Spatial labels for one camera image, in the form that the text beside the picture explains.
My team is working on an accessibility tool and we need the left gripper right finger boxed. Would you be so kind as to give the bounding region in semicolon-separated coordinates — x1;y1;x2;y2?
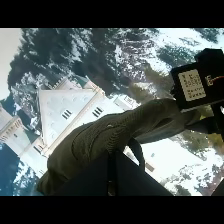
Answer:
113;149;174;197

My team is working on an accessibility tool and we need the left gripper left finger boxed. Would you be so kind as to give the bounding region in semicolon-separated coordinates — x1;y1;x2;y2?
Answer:
54;150;113;197

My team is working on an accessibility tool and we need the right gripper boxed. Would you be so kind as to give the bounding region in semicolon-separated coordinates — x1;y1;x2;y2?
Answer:
169;47;224;143

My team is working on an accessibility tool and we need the olive green garment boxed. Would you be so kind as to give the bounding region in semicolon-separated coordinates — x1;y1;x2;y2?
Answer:
35;97;202;197

